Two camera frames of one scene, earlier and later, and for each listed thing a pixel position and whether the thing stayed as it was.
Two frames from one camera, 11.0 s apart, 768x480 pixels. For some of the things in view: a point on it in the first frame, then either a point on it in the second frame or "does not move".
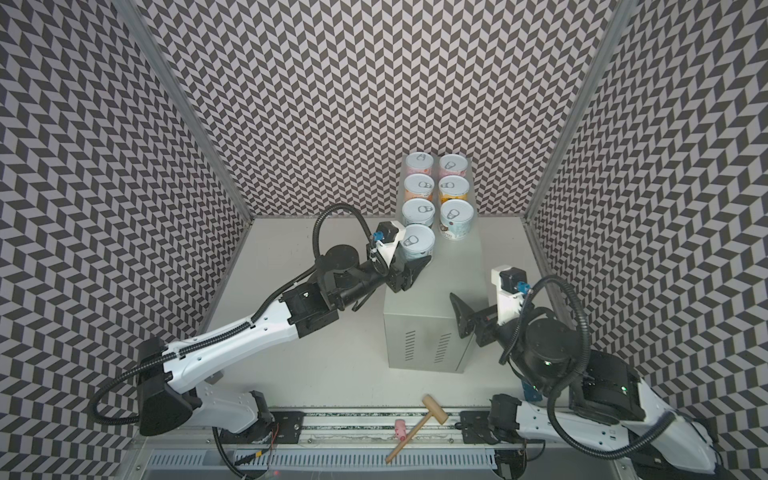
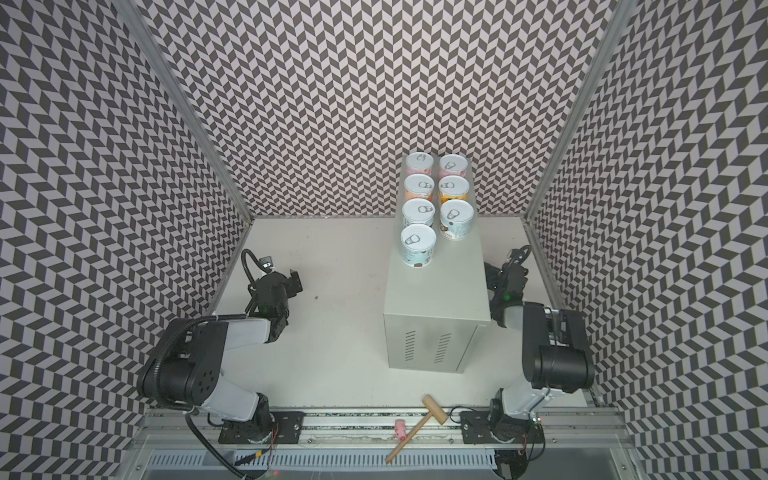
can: x=456 y=216 does not move
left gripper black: x=404 y=279 → x=293 y=284
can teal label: x=417 y=242 does not move
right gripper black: x=480 y=321 → x=498 y=279
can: x=418 y=186 does not move
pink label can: x=452 y=165 does not move
